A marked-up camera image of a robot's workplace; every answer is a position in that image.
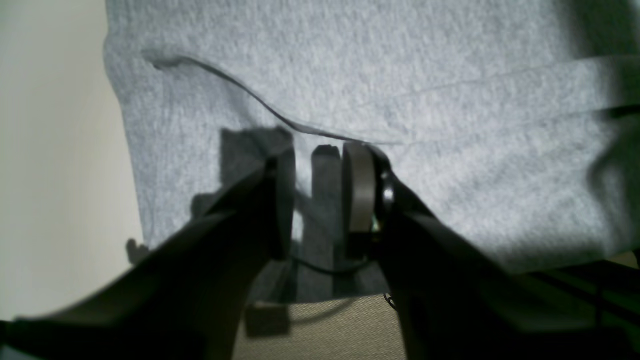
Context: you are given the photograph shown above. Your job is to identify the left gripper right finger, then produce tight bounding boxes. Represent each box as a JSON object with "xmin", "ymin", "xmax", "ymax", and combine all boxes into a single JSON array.
[{"xmin": 342, "ymin": 141, "xmax": 639, "ymax": 360}]

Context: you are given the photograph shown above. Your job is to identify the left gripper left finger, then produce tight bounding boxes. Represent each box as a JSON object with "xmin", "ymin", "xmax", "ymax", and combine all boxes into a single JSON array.
[{"xmin": 1, "ymin": 148, "xmax": 295, "ymax": 360}]

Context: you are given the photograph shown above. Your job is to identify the grey T-shirt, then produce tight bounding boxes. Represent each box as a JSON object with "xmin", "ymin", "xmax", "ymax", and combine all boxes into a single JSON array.
[{"xmin": 103, "ymin": 0, "xmax": 639, "ymax": 303}]

